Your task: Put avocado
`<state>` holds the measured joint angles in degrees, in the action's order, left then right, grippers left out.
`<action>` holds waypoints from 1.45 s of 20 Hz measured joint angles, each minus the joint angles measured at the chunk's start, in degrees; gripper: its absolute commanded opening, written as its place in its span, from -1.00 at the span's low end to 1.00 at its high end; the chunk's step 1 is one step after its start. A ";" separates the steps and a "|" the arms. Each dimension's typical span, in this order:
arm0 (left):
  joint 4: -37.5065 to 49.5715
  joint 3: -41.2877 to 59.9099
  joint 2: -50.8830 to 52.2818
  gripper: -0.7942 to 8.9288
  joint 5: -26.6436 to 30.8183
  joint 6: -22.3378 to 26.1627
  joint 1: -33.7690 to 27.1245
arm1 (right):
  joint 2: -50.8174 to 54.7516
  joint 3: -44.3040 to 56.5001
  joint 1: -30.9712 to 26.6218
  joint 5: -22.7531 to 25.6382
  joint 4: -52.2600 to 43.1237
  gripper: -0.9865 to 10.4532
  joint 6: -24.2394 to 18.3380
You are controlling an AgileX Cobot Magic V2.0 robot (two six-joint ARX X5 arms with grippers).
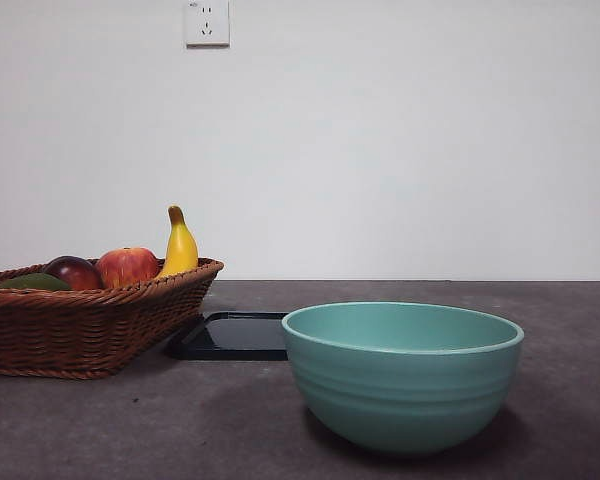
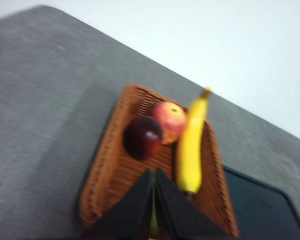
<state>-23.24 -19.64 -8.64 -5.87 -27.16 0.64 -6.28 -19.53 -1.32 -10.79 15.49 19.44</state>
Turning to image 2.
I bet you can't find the dark rectangular tray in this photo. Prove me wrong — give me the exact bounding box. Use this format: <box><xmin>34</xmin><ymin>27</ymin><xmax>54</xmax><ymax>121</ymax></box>
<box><xmin>222</xmin><ymin>164</ymin><xmax>300</xmax><ymax>240</ymax></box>

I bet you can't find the green avocado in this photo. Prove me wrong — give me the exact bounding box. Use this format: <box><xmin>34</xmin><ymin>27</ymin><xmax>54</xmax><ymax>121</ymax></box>
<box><xmin>149</xmin><ymin>174</ymin><xmax>161</xmax><ymax>239</ymax></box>

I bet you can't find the dark red apple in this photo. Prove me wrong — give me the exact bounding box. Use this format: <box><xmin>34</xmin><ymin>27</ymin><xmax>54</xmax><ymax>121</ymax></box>
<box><xmin>123</xmin><ymin>115</ymin><xmax>164</xmax><ymax>160</ymax></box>

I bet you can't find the brown wicker basket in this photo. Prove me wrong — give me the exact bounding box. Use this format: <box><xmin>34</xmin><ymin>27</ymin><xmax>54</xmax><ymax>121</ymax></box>
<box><xmin>77</xmin><ymin>82</ymin><xmax>240</xmax><ymax>238</ymax></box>

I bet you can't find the red and yellow apple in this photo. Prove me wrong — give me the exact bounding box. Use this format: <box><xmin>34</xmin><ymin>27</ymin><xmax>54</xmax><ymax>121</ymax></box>
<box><xmin>151</xmin><ymin>101</ymin><xmax>188</xmax><ymax>145</ymax></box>

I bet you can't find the yellow banana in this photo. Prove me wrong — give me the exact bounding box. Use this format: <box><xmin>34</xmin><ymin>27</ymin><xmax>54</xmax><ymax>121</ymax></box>
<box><xmin>175</xmin><ymin>86</ymin><xmax>212</xmax><ymax>196</ymax></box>

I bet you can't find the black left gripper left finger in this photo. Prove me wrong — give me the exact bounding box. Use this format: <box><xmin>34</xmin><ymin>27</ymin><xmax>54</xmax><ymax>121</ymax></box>
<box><xmin>81</xmin><ymin>167</ymin><xmax>153</xmax><ymax>240</ymax></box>

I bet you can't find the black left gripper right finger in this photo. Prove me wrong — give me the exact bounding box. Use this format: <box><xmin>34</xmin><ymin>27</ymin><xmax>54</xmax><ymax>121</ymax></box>
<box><xmin>154</xmin><ymin>167</ymin><xmax>231</xmax><ymax>240</ymax></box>

